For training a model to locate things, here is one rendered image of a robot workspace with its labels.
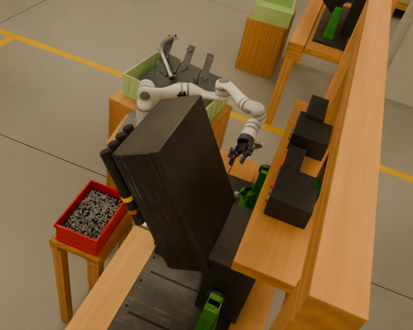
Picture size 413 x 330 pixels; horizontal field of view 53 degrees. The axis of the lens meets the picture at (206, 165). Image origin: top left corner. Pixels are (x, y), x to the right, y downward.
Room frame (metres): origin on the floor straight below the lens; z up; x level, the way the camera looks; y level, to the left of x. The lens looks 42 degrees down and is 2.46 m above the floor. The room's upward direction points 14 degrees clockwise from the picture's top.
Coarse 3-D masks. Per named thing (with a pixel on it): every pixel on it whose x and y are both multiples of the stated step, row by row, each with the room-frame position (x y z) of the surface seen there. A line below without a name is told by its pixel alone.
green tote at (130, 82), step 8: (152, 56) 2.63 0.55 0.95; (160, 56) 2.69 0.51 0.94; (136, 64) 2.47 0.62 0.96; (144, 64) 2.54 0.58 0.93; (152, 64) 2.64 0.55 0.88; (128, 72) 2.36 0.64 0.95; (136, 72) 2.45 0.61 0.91; (144, 72) 2.55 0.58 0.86; (176, 72) 2.64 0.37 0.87; (128, 80) 2.30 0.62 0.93; (136, 80) 2.28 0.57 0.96; (128, 88) 2.30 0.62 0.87; (136, 88) 2.28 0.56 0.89; (128, 96) 2.30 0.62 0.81; (136, 96) 2.28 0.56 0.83; (216, 104) 2.31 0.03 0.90; (224, 104) 2.46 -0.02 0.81; (208, 112) 2.20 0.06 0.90; (216, 112) 2.34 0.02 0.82
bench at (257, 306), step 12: (240, 156) 1.87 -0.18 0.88; (228, 168) 1.75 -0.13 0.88; (240, 168) 1.77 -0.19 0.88; (252, 168) 1.80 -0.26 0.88; (252, 180) 1.74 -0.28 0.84; (252, 288) 1.03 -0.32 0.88; (264, 288) 1.04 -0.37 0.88; (252, 300) 0.97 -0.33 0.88; (264, 300) 0.98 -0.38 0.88; (252, 312) 0.91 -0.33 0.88; (264, 312) 0.93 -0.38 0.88; (240, 324) 0.85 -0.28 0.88; (252, 324) 0.86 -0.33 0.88; (264, 324) 0.87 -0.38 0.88
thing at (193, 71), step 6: (186, 48) 2.55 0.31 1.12; (192, 48) 2.55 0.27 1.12; (186, 54) 2.55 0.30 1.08; (192, 54) 2.54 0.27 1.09; (186, 60) 2.53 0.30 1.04; (180, 66) 2.51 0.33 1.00; (192, 66) 2.50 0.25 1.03; (180, 72) 2.49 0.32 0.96; (186, 72) 2.49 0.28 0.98; (192, 72) 2.48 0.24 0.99; (198, 72) 2.47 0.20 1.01; (180, 78) 2.48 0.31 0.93; (186, 78) 2.47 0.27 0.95; (198, 78) 2.46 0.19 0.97
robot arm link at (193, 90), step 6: (192, 84) 1.92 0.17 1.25; (192, 90) 1.89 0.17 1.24; (198, 90) 1.91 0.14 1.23; (204, 90) 1.93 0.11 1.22; (216, 90) 1.92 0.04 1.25; (204, 96) 1.90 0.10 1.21; (210, 96) 1.91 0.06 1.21; (216, 96) 1.92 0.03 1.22; (222, 96) 1.91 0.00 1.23; (228, 96) 1.92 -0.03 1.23
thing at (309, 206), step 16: (304, 112) 1.34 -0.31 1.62; (304, 128) 1.23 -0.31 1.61; (320, 128) 1.26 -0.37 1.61; (288, 144) 1.19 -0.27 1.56; (304, 144) 1.18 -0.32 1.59; (320, 144) 1.17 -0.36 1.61; (320, 160) 1.16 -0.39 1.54; (288, 176) 0.96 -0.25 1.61; (304, 176) 0.98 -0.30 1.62; (272, 192) 0.88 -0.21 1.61; (288, 192) 0.89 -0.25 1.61; (304, 192) 0.91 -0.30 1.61; (272, 208) 0.85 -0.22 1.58; (288, 208) 0.84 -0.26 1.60; (304, 208) 0.84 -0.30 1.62; (304, 224) 0.83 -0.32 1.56
